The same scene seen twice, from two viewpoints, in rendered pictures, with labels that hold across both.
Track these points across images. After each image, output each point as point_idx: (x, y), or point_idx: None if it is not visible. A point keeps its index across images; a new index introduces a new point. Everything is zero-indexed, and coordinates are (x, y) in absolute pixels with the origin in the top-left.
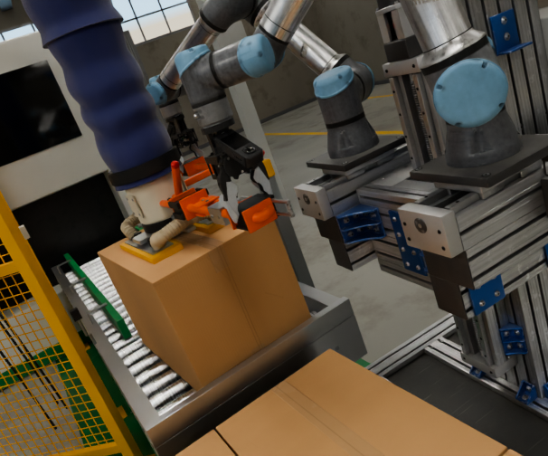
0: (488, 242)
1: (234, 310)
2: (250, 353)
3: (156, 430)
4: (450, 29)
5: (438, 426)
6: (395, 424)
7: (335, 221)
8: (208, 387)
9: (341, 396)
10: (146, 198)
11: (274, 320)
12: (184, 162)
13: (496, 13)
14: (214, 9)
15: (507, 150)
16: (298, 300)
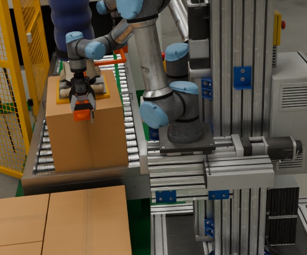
0: (163, 175)
1: (84, 144)
2: (86, 168)
3: (26, 181)
4: (150, 86)
5: (121, 239)
6: (109, 230)
7: None
8: (57, 174)
9: (104, 208)
10: (68, 68)
11: (105, 158)
12: None
13: (240, 66)
14: None
15: (184, 140)
16: (123, 154)
